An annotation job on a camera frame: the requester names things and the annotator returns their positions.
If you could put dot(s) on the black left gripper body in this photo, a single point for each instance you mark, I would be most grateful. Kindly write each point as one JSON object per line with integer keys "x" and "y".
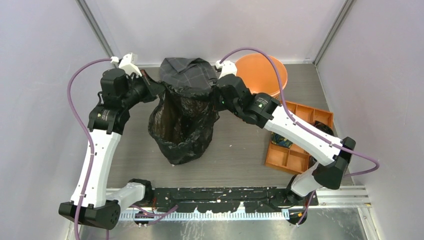
{"x": 140, "y": 89}

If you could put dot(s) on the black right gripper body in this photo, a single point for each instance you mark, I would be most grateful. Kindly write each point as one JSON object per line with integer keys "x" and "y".
{"x": 221, "y": 105}

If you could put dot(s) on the black plastic trash bag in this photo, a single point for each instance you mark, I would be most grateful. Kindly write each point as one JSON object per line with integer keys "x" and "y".
{"x": 182, "y": 124}

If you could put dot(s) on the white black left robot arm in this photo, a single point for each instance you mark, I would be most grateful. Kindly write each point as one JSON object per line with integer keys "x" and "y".
{"x": 90, "y": 205}

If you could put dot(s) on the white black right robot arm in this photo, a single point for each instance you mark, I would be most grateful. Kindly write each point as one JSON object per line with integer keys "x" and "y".
{"x": 331, "y": 153}

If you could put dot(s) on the orange plastic trash bin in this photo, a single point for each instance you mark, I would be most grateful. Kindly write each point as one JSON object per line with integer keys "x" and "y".
{"x": 258, "y": 74}

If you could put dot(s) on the grey checked cloth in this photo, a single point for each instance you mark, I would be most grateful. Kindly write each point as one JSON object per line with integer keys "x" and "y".
{"x": 183, "y": 72}

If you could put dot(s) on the dark blue patterned rolled item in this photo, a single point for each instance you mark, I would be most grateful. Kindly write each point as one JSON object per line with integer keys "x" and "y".
{"x": 280, "y": 141}

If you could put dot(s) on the black orange rolled item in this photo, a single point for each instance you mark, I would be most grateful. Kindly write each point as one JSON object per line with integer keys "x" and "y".
{"x": 323, "y": 127}

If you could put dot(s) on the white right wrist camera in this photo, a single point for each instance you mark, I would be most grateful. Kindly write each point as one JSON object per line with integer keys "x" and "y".
{"x": 225, "y": 67}

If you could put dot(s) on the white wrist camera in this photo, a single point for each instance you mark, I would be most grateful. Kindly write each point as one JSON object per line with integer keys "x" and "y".
{"x": 127, "y": 63}
{"x": 225, "y": 67}

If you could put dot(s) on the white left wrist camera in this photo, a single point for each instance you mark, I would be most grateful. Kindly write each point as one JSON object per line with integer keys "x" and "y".
{"x": 127, "y": 63}

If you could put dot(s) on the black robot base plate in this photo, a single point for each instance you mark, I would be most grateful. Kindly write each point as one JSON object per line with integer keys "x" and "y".
{"x": 268, "y": 199}

